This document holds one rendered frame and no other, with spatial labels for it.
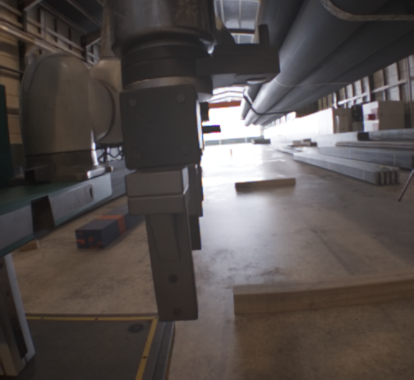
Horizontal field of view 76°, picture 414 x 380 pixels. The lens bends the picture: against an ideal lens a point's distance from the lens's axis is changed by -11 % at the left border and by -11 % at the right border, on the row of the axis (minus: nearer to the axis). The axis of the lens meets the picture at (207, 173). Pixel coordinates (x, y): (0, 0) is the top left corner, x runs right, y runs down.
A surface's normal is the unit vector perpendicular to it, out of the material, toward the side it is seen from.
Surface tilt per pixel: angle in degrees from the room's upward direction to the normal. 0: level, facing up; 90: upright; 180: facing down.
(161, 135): 90
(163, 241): 120
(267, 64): 90
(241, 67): 90
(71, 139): 97
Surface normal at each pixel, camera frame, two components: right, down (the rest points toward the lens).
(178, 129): 0.00, 0.10
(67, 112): 0.65, 0.03
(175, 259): 0.04, 0.58
